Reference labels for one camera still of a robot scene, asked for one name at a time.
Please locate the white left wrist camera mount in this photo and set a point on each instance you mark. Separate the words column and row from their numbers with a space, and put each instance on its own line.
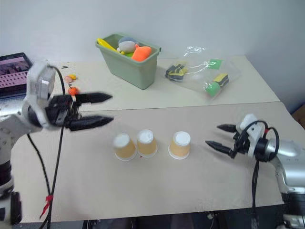
column 41, row 81

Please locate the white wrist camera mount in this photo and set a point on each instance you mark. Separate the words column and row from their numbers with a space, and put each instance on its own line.
column 41, row 81
column 255, row 133

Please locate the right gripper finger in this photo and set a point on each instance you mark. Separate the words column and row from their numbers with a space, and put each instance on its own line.
column 220, row 147
column 227, row 128

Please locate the yellow plastic toy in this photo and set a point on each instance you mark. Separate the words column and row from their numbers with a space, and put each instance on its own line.
column 104, row 44

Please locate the small orange ball toy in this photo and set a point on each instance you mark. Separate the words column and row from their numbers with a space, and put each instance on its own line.
column 72, row 91

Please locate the yellow black sponge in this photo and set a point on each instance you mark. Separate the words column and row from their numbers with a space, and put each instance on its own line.
column 221, row 80

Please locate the black yellow sponge pack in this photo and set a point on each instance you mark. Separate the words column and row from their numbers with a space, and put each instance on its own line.
column 176, row 72

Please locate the small yellow orange toy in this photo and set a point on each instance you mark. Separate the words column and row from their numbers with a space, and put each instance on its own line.
column 72, row 77

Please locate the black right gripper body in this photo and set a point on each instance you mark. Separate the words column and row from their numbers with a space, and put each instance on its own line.
column 241, row 144

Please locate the small clear plastic bag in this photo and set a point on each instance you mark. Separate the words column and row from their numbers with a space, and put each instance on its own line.
column 188, row 71

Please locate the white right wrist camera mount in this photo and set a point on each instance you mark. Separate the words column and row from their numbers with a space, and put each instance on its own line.
column 255, row 133

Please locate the grey plush toy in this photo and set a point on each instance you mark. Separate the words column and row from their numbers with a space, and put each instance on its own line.
column 127, row 45

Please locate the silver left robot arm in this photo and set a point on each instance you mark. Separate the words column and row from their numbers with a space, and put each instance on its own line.
column 9, row 128

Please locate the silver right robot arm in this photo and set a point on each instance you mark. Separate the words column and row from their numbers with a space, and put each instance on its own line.
column 286, row 148

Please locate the green plastic bin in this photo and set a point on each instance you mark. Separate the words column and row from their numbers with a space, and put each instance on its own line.
column 133, row 71

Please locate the tan paper cup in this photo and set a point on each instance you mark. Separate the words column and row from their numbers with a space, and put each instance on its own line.
column 147, row 146
column 125, row 149
column 179, row 148

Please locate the small white connector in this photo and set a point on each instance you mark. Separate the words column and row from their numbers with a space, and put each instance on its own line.
column 210, row 216

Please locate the orange plush toy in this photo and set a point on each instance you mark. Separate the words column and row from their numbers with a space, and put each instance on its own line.
column 141, row 53

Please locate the lime green toy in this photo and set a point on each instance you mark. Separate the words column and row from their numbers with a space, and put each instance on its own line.
column 129, row 55

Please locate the large clear plastic bag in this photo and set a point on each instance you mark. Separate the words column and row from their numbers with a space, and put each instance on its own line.
column 197, row 82

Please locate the small pink toy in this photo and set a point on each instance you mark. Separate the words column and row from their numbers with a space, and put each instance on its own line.
column 69, row 80

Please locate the black upright block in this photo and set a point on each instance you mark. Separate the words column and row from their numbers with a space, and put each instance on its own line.
column 16, row 207

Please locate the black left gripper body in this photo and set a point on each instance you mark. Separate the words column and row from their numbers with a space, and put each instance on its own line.
column 60, row 109

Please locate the green paper card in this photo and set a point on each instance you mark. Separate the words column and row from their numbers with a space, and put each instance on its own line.
column 215, row 64

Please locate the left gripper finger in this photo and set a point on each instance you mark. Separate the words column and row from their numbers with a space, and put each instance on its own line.
column 94, row 97
column 93, row 122

